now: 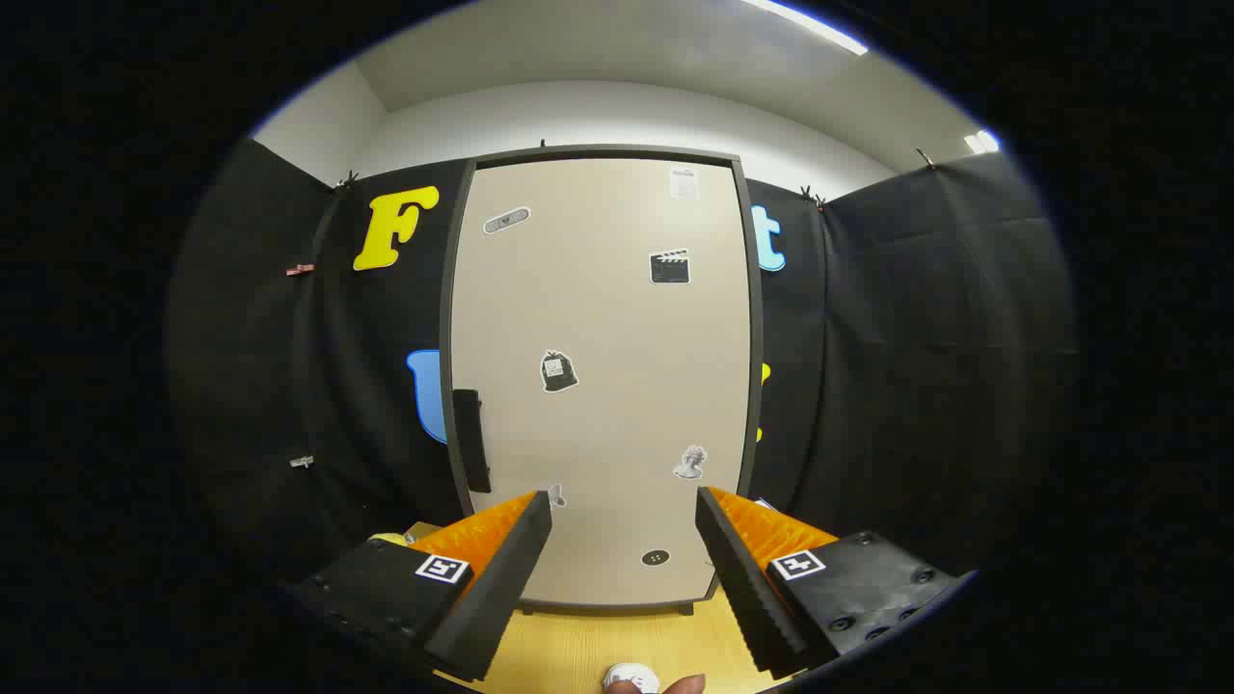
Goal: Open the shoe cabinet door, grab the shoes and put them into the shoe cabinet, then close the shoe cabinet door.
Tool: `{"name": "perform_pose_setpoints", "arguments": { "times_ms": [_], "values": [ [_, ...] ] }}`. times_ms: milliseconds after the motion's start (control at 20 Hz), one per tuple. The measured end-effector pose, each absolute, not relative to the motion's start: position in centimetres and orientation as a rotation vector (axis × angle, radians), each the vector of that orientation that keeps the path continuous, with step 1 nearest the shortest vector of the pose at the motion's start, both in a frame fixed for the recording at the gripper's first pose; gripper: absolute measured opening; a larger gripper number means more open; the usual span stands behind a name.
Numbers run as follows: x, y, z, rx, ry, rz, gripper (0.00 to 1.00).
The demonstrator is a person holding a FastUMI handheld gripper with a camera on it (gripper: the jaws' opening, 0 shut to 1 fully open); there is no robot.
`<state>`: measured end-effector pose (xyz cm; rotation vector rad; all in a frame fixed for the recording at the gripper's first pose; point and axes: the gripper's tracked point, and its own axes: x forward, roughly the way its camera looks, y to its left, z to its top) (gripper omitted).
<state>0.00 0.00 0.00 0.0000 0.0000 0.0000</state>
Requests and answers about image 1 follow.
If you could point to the long ceiling light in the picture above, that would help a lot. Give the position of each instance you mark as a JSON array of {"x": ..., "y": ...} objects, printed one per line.
[{"x": 819, "y": 29}]

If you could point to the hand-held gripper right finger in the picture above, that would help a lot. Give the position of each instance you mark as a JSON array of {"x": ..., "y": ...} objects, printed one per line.
[{"x": 747, "y": 588}]

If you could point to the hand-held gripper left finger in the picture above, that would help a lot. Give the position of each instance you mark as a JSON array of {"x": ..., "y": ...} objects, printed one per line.
[{"x": 511, "y": 578}]

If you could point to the red cloth clip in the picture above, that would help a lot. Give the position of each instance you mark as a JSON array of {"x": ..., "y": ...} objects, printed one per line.
[{"x": 300, "y": 269}]

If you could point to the black backdrop cloth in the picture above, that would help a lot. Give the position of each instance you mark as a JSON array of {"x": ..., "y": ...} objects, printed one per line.
[{"x": 916, "y": 337}]

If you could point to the small ceiling light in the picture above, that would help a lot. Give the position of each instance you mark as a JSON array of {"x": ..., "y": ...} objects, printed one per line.
[{"x": 981, "y": 142}]

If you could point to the grey shoe cabinet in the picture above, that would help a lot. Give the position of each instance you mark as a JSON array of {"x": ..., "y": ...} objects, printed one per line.
[{"x": 607, "y": 152}]

